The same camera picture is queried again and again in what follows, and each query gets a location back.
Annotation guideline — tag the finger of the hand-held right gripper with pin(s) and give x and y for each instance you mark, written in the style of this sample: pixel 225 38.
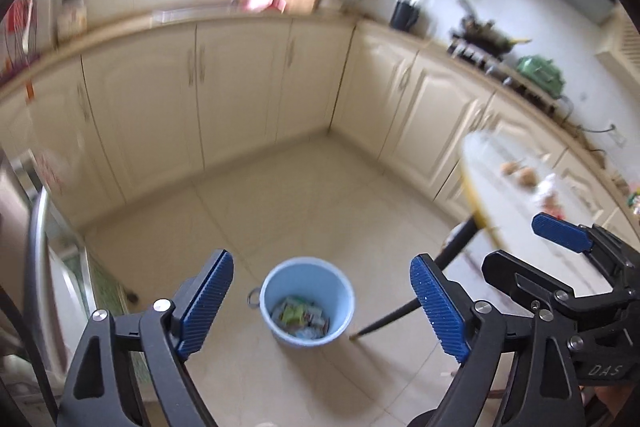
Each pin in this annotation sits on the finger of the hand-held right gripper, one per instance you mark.
pixel 562 232
pixel 520 277

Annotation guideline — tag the steel kitchen sink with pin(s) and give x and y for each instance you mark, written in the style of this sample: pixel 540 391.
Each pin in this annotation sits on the steel kitchen sink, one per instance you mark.
pixel 195 13

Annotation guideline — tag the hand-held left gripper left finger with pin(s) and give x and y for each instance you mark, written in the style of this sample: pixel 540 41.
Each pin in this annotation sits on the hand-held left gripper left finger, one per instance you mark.
pixel 205 302

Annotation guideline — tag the green and gold snack wrapper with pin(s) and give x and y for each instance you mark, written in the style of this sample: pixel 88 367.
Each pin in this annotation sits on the green and gold snack wrapper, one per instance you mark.
pixel 292 312

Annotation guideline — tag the white wall socket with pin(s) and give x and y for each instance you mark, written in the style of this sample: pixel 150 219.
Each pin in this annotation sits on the white wall socket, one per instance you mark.
pixel 617 134

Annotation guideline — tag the white tissue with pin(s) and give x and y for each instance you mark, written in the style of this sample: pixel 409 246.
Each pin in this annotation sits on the white tissue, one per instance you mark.
pixel 545 187

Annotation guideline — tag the black gas hob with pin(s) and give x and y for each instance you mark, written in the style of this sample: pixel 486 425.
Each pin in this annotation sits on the black gas hob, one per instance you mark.
pixel 500 67

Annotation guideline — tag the brown food scrap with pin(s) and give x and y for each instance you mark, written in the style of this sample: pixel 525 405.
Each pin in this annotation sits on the brown food scrap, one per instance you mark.
pixel 527 178
pixel 511 168

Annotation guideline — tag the clear storage jar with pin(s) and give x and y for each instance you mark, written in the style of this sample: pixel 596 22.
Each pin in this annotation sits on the clear storage jar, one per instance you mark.
pixel 72 19

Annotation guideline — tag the group of condiment bottles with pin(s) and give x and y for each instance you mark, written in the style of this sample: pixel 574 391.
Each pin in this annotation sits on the group of condiment bottles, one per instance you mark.
pixel 634 204

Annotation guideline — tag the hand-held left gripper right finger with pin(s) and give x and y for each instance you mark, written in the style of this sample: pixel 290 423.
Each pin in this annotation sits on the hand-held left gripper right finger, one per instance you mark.
pixel 440 307

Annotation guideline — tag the red knife rack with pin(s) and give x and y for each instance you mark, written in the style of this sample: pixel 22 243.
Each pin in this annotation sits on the red knife rack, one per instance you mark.
pixel 20 27

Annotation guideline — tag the steel refrigerator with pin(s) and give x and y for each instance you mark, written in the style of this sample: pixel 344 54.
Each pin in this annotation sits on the steel refrigerator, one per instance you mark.
pixel 30 232

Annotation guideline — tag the cream lower kitchen cabinets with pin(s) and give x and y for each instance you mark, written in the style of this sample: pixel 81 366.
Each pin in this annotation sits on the cream lower kitchen cabinets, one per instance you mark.
pixel 150 107

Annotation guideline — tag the green electric cooker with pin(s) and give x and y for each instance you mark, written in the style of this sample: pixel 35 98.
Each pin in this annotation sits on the green electric cooker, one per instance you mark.
pixel 540 74

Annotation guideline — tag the blue plastic bucket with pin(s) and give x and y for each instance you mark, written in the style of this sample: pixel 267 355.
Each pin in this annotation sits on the blue plastic bucket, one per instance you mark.
pixel 327 289

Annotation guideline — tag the black electric kettle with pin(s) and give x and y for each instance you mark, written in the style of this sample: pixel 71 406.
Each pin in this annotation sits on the black electric kettle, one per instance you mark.
pixel 406 12

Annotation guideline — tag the black wok with lid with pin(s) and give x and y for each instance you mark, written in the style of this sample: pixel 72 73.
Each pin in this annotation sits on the black wok with lid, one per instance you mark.
pixel 482 34

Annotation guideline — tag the round marble table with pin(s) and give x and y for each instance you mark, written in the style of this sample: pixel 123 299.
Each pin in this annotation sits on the round marble table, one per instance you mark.
pixel 500 219

